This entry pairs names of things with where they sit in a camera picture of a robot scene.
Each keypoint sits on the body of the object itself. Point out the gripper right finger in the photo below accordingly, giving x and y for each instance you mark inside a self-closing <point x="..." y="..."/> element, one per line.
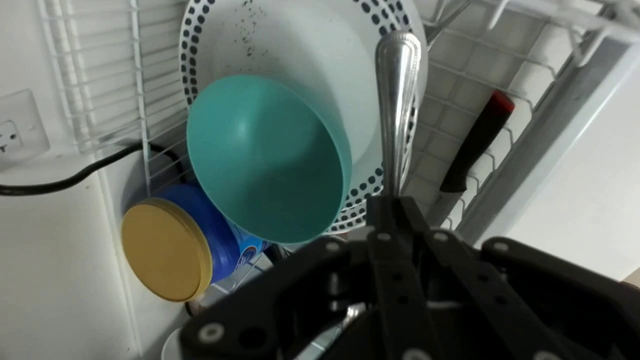
<point x="560" y="300"/>

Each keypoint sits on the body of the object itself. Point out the silver metal spoon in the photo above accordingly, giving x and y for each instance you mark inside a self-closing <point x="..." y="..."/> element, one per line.
<point x="397" y="100"/>

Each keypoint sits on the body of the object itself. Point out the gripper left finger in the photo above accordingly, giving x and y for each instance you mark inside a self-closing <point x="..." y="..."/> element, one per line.
<point x="280" y="295"/>

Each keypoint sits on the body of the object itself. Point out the light blue plastic bowl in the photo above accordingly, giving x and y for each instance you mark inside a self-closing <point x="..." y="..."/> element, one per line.
<point x="265" y="165"/>

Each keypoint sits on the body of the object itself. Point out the white cup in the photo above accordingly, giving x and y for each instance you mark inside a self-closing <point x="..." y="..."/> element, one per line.
<point x="171" y="347"/>

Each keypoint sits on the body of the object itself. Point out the blue jar with yellow lid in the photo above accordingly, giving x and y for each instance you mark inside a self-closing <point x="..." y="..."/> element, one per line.
<point x="165" y="250"/>

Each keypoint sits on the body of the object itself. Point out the white plate with black dots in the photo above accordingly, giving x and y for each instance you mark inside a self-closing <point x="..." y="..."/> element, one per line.
<point x="310" y="45"/>

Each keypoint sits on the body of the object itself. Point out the white wall socket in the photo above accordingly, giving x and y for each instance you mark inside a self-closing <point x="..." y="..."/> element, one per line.
<point x="20" y="130"/>

